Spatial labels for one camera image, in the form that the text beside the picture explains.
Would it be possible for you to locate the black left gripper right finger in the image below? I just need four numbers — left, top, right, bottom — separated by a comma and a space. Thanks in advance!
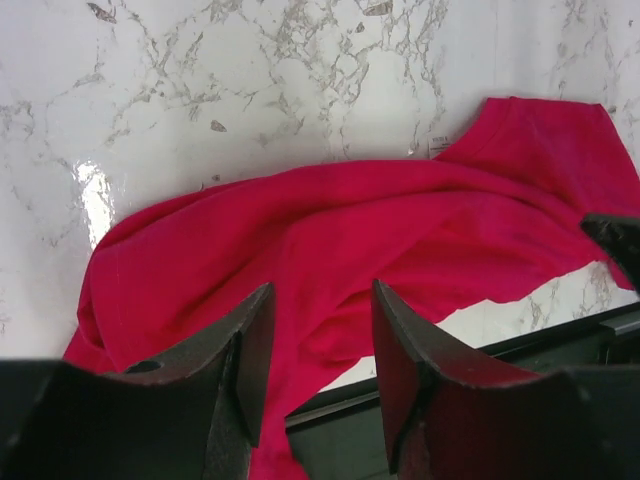
372, 281, 639, 479

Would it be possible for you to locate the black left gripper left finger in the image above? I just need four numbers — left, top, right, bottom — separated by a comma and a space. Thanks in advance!
1, 284, 275, 479

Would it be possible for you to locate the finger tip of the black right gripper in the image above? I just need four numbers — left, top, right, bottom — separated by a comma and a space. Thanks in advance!
580, 213, 639, 290

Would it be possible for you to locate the crimson red t shirt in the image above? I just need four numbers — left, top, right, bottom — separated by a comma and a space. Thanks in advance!
64, 97, 639, 479

